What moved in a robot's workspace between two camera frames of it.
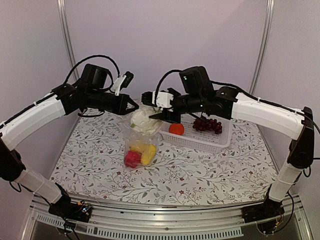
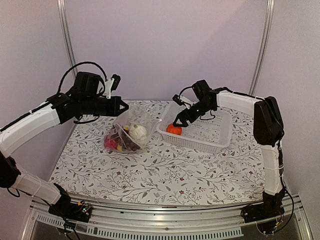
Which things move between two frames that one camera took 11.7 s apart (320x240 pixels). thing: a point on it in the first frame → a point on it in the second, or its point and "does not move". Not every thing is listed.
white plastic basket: [202, 140] does not move
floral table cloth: [92, 167] does not move
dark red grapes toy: [203, 124] → [123, 137]
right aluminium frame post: [270, 11] does not move
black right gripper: [167, 117] → [184, 119]
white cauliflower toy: [143, 124] → [137, 133]
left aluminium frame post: [67, 38] does not move
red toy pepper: [132, 159] → [110, 142]
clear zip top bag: [141, 140] → [132, 131]
